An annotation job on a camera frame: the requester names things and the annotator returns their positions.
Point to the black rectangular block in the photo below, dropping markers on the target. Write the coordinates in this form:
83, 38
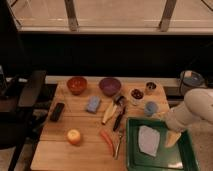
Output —
57, 112

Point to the orange bowl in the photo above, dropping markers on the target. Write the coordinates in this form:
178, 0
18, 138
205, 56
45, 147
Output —
77, 85

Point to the purple bowl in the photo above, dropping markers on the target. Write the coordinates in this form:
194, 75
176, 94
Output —
110, 86

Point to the green tray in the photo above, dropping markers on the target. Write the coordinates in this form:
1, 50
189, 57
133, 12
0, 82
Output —
180, 157

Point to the grey pot on right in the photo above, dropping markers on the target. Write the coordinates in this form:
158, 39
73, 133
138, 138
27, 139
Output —
189, 79

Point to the metal peeler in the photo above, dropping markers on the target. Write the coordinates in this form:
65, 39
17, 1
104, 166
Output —
120, 136

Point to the blue sponge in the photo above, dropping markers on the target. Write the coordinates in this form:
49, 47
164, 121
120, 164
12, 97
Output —
93, 104

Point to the yellow banana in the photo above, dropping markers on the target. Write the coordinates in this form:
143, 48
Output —
109, 112

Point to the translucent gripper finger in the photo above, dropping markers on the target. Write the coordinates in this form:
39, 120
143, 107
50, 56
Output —
171, 138

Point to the orange carrot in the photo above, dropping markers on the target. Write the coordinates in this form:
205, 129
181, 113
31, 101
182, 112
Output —
108, 140

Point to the dark round brush head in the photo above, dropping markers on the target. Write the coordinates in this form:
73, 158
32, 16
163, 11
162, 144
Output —
120, 100

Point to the small bowl with red content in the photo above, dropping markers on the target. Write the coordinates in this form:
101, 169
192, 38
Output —
136, 96

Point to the black chair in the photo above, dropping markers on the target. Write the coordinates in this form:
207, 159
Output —
15, 125

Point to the blue cup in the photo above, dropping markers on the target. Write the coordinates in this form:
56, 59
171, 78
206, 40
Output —
150, 108

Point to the white cloth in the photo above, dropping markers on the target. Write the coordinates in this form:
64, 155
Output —
148, 140

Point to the small metal cup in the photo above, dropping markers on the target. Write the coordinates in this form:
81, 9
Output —
150, 88

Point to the yellow red apple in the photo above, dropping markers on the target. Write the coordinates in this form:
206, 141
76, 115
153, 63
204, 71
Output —
74, 136

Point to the black handled knife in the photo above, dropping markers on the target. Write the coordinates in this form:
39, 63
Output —
118, 119

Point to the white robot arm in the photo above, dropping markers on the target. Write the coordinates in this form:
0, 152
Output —
197, 104

